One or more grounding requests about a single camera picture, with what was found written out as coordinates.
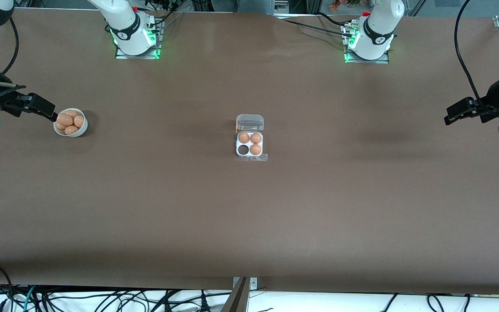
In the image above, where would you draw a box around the clear plastic egg box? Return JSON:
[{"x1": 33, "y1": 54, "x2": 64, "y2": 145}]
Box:
[{"x1": 234, "y1": 114, "x2": 269, "y2": 163}]

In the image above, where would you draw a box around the white round bowl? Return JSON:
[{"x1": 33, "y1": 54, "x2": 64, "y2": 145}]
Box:
[{"x1": 53, "y1": 108, "x2": 88, "y2": 138}]

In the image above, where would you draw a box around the person behind table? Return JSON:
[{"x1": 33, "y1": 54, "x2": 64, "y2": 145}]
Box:
[{"x1": 237, "y1": 0, "x2": 275, "y2": 15}]

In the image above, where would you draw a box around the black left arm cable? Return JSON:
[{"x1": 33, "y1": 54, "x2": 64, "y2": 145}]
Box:
[{"x1": 454, "y1": 0, "x2": 489, "y2": 108}]

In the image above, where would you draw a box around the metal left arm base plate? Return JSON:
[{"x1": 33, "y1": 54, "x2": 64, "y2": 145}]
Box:
[{"x1": 343, "y1": 22, "x2": 391, "y2": 65}]

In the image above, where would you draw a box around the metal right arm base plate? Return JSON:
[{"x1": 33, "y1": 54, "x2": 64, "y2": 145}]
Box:
[{"x1": 115, "y1": 19, "x2": 162, "y2": 60}]

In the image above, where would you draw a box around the black table cable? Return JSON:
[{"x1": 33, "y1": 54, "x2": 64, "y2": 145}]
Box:
[{"x1": 281, "y1": 18, "x2": 350, "y2": 38}]

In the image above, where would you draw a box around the teal floor cable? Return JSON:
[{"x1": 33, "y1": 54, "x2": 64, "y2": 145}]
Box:
[{"x1": 23, "y1": 285, "x2": 39, "y2": 312}]

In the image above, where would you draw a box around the metal table edge bracket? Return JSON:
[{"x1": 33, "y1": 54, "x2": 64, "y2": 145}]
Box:
[{"x1": 221, "y1": 276, "x2": 258, "y2": 312}]

